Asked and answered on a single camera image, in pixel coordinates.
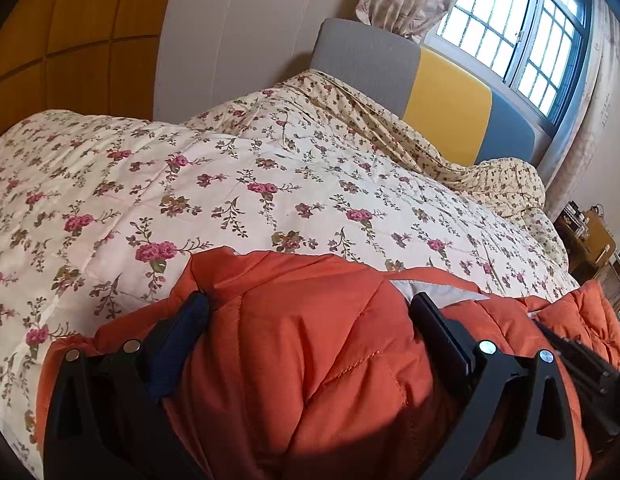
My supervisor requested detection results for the wooden bedside table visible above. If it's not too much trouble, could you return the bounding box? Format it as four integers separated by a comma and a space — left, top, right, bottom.
554, 202, 620, 313

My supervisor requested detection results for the barred window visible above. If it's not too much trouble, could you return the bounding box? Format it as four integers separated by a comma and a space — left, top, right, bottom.
424, 0, 593, 137

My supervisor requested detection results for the dark box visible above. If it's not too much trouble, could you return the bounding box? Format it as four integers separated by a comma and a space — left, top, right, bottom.
560, 202, 590, 235

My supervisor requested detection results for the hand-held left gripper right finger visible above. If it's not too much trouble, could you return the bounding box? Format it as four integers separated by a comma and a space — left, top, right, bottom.
408, 292, 577, 480

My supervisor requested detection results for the long patterned curtain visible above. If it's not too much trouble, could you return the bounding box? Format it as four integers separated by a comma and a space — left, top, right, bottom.
540, 0, 620, 222

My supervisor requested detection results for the wooden wardrobe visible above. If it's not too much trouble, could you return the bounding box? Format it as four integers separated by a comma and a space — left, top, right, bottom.
0, 0, 184, 145

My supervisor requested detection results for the small-flowered yellow blanket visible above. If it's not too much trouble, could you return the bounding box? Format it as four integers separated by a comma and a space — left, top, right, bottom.
269, 68, 566, 263

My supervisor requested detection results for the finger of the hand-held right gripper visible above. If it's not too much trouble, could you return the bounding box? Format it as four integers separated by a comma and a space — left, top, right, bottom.
534, 320, 620, 437

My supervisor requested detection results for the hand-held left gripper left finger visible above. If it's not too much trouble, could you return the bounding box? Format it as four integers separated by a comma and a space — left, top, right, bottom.
42, 290, 211, 480

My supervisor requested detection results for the grey and yellow headboard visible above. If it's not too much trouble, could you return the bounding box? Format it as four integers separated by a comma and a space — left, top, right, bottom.
310, 17, 550, 172

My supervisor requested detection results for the orange quilted jacket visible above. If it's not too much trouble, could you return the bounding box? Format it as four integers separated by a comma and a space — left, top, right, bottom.
34, 246, 620, 480

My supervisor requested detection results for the pink floral quilt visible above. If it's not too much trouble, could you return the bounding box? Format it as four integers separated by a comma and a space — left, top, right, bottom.
0, 87, 581, 479

